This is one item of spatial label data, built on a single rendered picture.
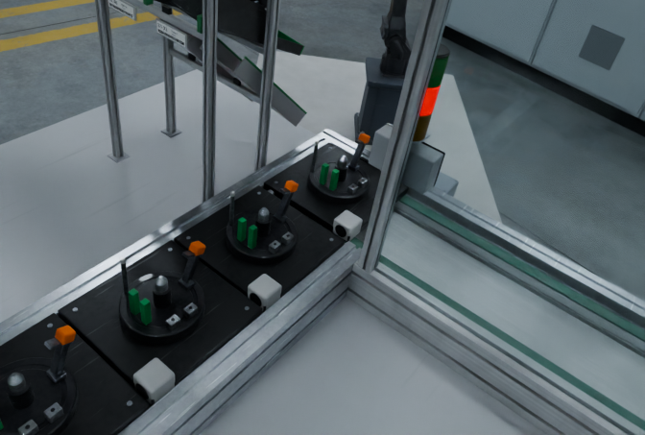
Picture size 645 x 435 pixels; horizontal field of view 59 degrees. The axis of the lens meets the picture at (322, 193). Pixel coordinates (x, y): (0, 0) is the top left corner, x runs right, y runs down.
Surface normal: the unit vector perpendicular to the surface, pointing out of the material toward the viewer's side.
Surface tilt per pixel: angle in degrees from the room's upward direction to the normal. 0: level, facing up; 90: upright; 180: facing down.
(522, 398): 90
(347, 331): 0
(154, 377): 0
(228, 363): 0
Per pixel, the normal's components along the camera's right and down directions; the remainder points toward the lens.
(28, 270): 0.13, -0.76
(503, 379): -0.61, 0.43
